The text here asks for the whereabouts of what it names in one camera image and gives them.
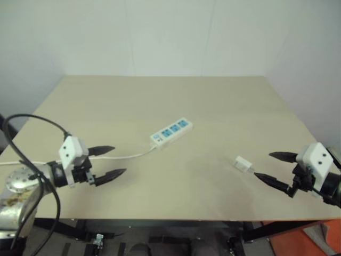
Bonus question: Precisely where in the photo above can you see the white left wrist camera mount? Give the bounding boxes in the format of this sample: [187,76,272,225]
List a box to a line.
[58,135,90,188]

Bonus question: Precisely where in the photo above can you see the black table frame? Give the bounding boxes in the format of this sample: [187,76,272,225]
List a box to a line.
[33,218,329,244]

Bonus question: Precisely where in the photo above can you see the grey cloth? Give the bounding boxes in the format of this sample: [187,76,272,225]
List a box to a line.
[300,222,331,252]

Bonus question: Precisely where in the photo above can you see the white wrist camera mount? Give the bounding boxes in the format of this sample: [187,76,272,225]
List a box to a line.
[58,135,90,188]
[296,142,334,198]

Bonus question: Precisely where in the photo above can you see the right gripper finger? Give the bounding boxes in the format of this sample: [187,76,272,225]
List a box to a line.
[268,151,299,164]
[254,172,290,191]

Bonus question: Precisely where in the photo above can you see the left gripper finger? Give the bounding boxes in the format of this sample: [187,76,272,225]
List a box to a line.
[87,145,116,158]
[94,168,127,187]

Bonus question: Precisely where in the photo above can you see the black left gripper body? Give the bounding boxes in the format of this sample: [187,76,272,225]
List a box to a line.
[71,156,97,186]

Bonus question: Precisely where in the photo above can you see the white power strip cord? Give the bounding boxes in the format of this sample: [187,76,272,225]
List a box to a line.
[0,145,158,166]

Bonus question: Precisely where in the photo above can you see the dark rounded shape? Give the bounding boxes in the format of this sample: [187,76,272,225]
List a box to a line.
[129,243,150,256]

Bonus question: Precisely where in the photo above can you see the white power strip blue sockets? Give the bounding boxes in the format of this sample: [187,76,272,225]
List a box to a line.
[149,117,193,151]

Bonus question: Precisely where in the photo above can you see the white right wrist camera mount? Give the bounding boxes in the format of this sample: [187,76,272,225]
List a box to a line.
[296,142,334,198]

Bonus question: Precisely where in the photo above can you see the orange panel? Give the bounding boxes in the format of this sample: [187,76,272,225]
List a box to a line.
[262,219,341,256]

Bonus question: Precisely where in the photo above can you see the white plug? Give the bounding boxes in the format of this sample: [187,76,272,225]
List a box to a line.
[234,156,256,175]

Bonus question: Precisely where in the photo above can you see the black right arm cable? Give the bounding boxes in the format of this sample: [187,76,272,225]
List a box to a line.
[326,146,341,170]

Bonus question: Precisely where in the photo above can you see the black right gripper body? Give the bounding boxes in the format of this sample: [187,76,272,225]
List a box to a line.
[286,161,318,198]

